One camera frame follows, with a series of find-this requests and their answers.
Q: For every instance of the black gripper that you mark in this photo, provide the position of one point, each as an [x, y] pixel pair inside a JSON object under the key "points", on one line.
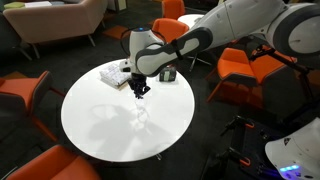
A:
{"points": [[137, 81]]}

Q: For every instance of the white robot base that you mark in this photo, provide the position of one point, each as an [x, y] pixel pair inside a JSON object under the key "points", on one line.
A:
{"points": [[300, 153]]}

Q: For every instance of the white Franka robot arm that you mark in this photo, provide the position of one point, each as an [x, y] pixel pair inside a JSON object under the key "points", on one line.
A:
{"points": [[233, 20]]}

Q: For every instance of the clear plastic cup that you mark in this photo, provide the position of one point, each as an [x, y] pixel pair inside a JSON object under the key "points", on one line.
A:
{"points": [[141, 113]]}

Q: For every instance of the wooden sticks bundle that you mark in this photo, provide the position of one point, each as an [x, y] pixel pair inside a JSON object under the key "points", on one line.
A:
{"points": [[124, 86]]}

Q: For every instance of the small black container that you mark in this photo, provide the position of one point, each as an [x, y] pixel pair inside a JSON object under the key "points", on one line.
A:
{"points": [[167, 74]]}

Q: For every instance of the metal table foot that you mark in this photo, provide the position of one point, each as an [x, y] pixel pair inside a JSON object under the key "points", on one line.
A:
{"points": [[159, 156]]}

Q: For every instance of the small white round table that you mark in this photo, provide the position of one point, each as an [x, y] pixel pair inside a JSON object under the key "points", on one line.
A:
{"points": [[189, 20]]}

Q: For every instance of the white cabinet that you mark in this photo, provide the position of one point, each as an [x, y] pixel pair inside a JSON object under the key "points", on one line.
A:
{"points": [[118, 4]]}

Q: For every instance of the beige sofa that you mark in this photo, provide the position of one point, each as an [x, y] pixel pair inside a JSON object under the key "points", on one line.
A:
{"points": [[56, 21]]}

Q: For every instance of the black robot cart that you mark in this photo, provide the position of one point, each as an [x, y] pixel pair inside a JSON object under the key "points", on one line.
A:
{"points": [[253, 143]]}

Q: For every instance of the white paper sheet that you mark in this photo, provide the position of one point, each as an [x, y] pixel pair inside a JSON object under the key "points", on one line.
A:
{"points": [[38, 4]]}

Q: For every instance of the green cushion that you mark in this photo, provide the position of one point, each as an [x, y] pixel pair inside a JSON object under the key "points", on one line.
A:
{"points": [[14, 5]]}

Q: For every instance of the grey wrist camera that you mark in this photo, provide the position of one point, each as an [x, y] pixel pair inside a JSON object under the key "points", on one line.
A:
{"points": [[125, 66]]}

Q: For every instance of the black metal stand frame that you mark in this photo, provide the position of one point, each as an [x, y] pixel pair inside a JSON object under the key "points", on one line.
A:
{"points": [[305, 83]]}

